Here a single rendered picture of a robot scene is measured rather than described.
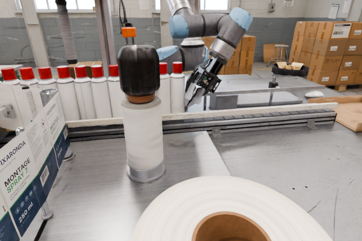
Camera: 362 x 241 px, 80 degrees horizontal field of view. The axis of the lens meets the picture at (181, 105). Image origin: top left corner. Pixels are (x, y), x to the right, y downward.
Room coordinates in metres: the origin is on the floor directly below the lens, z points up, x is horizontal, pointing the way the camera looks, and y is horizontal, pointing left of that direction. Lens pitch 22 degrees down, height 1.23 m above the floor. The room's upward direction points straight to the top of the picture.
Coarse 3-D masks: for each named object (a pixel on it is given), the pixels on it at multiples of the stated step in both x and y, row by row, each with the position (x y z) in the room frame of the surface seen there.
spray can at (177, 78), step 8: (176, 64) 0.72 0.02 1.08; (176, 72) 0.72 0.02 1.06; (176, 80) 0.71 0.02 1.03; (184, 80) 0.73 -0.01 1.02; (176, 88) 0.71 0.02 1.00; (184, 88) 0.73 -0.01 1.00; (176, 96) 0.71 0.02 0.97; (184, 96) 0.73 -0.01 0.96; (176, 104) 0.71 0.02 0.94; (184, 104) 0.73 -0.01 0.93; (176, 112) 0.71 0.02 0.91; (184, 112) 0.73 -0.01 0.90
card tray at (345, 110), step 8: (336, 96) 0.99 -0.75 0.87; (344, 96) 0.99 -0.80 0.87; (352, 96) 1.00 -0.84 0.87; (360, 96) 1.01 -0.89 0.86; (344, 104) 0.97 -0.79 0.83; (352, 104) 0.97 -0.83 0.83; (360, 104) 0.97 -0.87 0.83; (344, 112) 0.88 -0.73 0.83; (352, 112) 0.88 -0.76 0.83; (360, 112) 0.88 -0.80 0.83; (336, 120) 0.80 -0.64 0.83; (344, 120) 0.80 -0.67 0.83; (352, 120) 0.80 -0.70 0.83; (360, 120) 0.80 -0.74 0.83; (352, 128) 0.73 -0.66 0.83; (360, 128) 0.71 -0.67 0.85
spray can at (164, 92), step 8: (160, 64) 0.71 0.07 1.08; (160, 72) 0.71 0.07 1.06; (160, 80) 0.70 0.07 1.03; (168, 80) 0.71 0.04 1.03; (160, 88) 0.70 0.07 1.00; (168, 88) 0.71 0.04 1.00; (160, 96) 0.70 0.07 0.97; (168, 96) 0.71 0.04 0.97; (168, 104) 0.71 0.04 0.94; (168, 112) 0.71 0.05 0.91
